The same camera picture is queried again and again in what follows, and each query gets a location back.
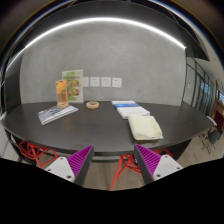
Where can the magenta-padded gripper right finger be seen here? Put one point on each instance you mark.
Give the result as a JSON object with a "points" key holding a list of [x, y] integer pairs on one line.
{"points": [[165, 166]]}

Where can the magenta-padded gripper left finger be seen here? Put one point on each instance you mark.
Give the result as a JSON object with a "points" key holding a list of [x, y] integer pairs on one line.
{"points": [[61, 168]]}

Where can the cream knitted towel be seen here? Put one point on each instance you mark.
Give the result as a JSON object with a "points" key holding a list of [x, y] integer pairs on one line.
{"points": [[145, 126]]}

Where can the grey-blue magazine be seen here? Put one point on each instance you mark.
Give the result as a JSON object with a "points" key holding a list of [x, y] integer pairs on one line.
{"points": [[56, 114]]}

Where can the dark chair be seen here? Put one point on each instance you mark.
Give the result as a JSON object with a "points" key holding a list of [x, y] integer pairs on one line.
{"points": [[213, 135]]}

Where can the white book with blue band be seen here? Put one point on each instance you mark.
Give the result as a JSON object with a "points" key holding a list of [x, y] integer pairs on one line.
{"points": [[133, 110]]}

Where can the beige tape roll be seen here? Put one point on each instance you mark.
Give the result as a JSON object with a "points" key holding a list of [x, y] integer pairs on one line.
{"points": [[92, 107]]}

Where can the green-white menu sign stand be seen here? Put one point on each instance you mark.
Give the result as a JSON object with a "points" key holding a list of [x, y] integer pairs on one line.
{"points": [[76, 83]]}

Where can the black-framed glass partition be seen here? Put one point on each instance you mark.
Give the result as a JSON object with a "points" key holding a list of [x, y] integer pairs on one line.
{"points": [[200, 86]]}

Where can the white ceiling light strip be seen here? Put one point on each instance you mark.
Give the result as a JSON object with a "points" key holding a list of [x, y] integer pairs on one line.
{"points": [[100, 19]]}

